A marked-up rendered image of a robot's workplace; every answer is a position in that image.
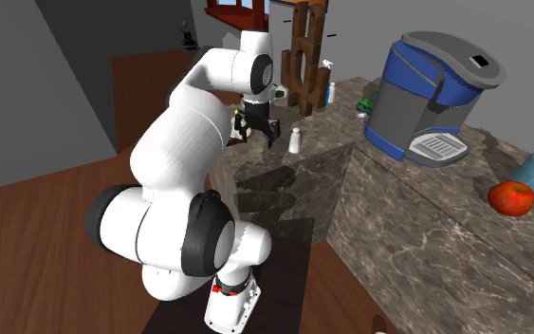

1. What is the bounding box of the green crumpled object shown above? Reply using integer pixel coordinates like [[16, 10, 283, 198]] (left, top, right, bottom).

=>
[[357, 91, 379, 115]]

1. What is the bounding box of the small white brown figure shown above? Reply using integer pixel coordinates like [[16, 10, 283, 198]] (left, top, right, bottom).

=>
[[228, 108, 243, 142]]

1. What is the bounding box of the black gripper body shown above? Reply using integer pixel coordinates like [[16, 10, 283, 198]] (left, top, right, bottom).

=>
[[243, 102, 272, 132]]

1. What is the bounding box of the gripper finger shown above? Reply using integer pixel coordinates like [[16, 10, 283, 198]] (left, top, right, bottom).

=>
[[260, 118, 282, 150], [234, 115, 250, 142]]

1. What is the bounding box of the red window frame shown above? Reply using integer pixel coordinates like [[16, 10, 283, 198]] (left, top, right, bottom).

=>
[[204, 0, 270, 32]]

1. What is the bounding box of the small white bottle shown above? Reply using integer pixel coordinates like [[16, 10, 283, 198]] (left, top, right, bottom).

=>
[[287, 127, 303, 156]]

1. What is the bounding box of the blue grey coffee machine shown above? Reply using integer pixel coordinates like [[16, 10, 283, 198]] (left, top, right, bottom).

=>
[[363, 29, 508, 169]]

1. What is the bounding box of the small black figure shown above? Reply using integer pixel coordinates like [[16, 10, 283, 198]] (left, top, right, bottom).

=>
[[181, 20, 199, 52]]

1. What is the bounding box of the brown wooden block sculpture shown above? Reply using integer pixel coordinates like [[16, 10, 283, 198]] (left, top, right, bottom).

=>
[[280, 0, 333, 118]]

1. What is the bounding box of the red apple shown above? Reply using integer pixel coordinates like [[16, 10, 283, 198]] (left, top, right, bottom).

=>
[[486, 179, 534, 217]]

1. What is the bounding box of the dark robot stand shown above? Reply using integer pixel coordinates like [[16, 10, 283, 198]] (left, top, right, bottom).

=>
[[142, 216, 316, 334]]

